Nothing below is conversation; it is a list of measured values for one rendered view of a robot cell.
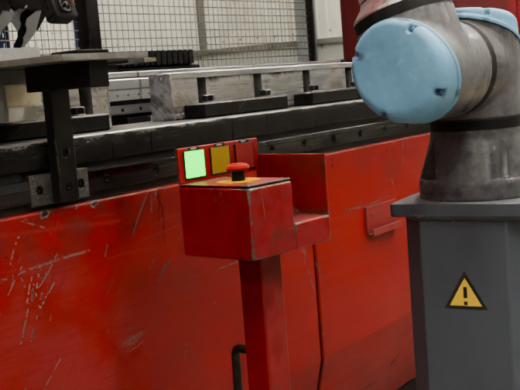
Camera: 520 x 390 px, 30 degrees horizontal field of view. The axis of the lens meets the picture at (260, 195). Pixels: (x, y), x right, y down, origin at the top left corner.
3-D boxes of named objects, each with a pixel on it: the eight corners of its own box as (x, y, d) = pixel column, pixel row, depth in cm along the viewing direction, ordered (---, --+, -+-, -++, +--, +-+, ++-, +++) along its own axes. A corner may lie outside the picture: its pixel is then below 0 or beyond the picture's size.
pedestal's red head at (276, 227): (254, 261, 152) (244, 148, 150) (183, 255, 163) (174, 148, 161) (331, 239, 167) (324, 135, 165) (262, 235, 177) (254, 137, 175)
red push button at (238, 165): (239, 186, 157) (237, 164, 156) (221, 186, 159) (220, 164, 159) (255, 183, 159) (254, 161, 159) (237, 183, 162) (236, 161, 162)
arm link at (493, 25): (538, 111, 125) (534, 4, 123) (496, 119, 114) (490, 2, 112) (453, 114, 132) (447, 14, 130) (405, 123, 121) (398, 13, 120)
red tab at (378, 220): (374, 236, 232) (372, 207, 231) (366, 236, 233) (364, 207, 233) (403, 226, 244) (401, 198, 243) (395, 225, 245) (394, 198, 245)
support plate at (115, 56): (63, 60, 137) (62, 53, 137) (-53, 73, 153) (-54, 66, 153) (148, 57, 152) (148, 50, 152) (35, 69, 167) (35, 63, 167)
